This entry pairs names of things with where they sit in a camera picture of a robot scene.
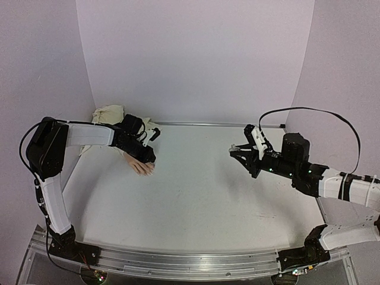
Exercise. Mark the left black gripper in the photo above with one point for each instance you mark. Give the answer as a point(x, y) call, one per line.
point(149, 152)

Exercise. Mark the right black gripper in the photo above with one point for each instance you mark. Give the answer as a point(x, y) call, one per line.
point(256, 158)

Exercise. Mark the clear nail polish bottle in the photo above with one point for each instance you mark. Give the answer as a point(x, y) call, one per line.
point(233, 148)

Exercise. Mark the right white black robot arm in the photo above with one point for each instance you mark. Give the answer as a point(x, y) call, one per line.
point(314, 180)

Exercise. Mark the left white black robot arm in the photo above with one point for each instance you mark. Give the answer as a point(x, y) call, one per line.
point(45, 153)

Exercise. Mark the mannequin hand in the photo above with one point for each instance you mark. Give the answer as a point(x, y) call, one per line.
point(142, 169)

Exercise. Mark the cream cloth sleeve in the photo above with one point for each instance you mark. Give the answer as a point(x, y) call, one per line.
point(113, 114)

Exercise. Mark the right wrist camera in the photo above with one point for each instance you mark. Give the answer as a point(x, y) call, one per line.
point(257, 140)

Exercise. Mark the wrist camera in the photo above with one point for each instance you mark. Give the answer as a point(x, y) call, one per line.
point(150, 135)
point(257, 140)

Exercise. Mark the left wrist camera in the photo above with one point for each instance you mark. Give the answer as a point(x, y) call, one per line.
point(150, 135)

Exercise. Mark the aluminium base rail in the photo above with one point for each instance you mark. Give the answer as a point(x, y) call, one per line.
point(196, 267)

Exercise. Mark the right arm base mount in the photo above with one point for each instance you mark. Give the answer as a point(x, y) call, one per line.
point(310, 254)

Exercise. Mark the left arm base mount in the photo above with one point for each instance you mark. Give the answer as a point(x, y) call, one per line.
point(66, 247)

